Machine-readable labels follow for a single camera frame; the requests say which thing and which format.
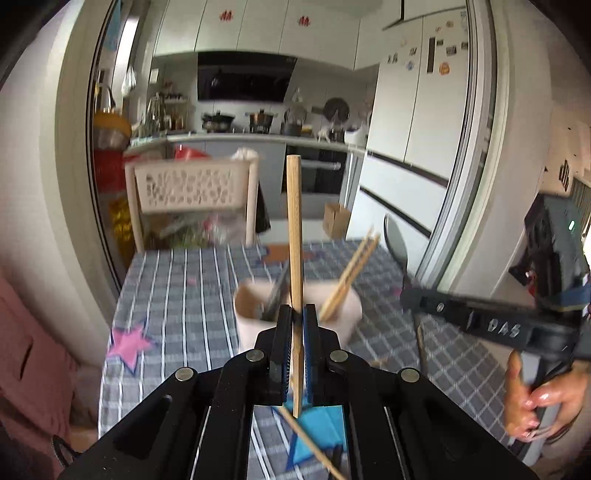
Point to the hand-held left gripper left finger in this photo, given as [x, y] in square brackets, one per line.
[279, 364]

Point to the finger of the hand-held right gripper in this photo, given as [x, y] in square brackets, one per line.
[461, 316]

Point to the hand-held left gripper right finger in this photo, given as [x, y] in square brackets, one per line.
[310, 360]

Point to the pink plastic utensil holder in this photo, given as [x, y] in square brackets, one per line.
[251, 332]

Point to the wooden chopstick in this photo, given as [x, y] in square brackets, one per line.
[420, 346]
[314, 445]
[349, 267]
[294, 230]
[358, 272]

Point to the black spoon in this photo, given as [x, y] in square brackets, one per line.
[397, 244]
[276, 295]

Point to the person's right hand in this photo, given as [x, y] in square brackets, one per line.
[554, 399]

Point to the grey checked star tablecloth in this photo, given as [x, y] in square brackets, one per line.
[184, 300]

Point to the cardboard box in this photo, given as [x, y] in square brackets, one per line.
[336, 221]

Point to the grey kitchen counter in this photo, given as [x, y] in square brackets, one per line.
[272, 184]

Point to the black built-in oven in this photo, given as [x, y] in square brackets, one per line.
[318, 177]

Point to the pink perforated storage cart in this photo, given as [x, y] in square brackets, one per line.
[184, 184]

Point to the white rice cooker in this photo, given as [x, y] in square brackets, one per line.
[356, 137]

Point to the white refrigerator with magnets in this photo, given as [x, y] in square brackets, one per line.
[406, 115]

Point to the yellow bag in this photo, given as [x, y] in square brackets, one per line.
[120, 219]

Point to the black cooking pot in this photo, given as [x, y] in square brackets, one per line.
[291, 129]

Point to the steel cooking pot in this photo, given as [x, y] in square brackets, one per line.
[261, 121]

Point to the pink plastic chair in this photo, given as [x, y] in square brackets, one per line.
[32, 369]

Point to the black wok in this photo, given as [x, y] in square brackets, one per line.
[218, 122]

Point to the red bucket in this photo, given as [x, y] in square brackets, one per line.
[108, 168]

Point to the orange basin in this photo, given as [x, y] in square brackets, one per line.
[111, 129]

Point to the black range hood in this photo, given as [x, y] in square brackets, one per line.
[244, 76]

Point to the hanging clear plastic bag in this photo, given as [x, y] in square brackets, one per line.
[129, 82]

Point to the white upper kitchen cabinets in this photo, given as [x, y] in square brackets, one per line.
[277, 32]

